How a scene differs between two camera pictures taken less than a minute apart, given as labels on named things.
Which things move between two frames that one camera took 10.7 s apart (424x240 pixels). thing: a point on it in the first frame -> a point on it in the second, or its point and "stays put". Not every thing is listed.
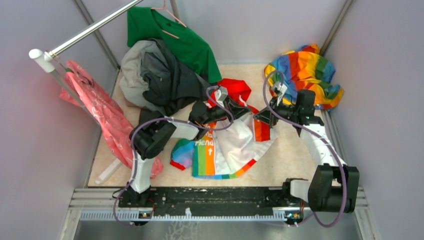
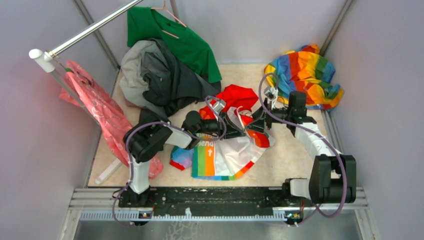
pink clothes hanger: (164, 8) stays put
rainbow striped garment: (304, 69) stays put
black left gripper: (233, 110) -> (232, 131)
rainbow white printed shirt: (227, 148) stays put
